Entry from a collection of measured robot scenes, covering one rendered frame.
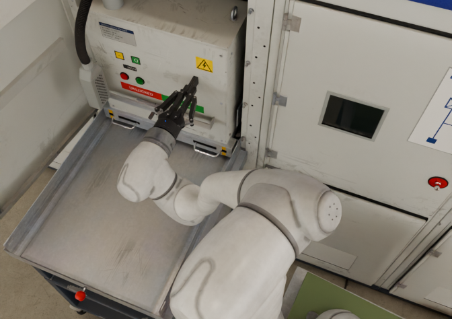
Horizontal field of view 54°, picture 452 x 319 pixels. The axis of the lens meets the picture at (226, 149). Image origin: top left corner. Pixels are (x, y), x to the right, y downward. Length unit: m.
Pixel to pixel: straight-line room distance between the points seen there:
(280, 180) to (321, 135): 0.73
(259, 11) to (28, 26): 0.72
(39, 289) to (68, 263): 0.96
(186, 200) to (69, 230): 0.56
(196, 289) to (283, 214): 0.18
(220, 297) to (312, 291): 0.88
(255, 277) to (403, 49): 0.72
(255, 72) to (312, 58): 0.21
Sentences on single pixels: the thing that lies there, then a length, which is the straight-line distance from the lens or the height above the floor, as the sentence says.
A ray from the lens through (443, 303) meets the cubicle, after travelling 2.41.
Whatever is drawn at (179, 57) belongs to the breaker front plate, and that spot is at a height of 1.31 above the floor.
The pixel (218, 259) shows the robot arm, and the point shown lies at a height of 1.64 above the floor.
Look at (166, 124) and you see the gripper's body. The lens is 1.28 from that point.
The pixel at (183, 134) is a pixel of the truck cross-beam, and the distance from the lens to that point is 1.69.
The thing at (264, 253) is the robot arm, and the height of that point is 1.63.
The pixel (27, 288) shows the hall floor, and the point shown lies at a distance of 2.58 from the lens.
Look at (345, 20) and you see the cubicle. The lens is 1.16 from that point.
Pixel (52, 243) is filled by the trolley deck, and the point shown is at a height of 0.85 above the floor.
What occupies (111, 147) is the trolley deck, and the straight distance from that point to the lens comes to 1.79.
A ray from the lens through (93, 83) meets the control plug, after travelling 1.55.
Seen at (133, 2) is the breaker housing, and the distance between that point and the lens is 1.48.
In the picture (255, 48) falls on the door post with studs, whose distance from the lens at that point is 1.33.
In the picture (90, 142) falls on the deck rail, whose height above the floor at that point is 0.85.
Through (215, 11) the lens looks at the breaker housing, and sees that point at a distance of 1.42.
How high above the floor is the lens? 2.27
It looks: 56 degrees down
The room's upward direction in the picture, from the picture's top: straight up
